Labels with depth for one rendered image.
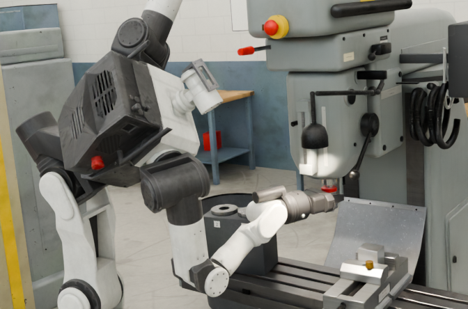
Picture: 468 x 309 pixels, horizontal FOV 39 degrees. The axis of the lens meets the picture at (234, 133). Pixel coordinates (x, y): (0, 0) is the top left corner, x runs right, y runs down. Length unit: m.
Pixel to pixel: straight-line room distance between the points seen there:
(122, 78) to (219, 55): 5.91
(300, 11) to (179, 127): 0.42
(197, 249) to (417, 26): 1.08
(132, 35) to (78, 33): 7.38
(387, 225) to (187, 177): 0.95
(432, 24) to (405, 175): 0.53
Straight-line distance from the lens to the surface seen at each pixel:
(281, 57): 1.84
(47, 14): 9.12
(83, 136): 1.66
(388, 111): 2.04
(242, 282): 2.14
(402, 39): 2.14
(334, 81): 1.81
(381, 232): 2.32
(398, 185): 2.30
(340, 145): 1.85
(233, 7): 7.32
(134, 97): 1.60
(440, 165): 2.28
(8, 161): 3.23
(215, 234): 2.19
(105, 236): 1.99
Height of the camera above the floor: 1.83
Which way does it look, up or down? 11 degrees down
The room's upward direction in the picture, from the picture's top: 4 degrees counter-clockwise
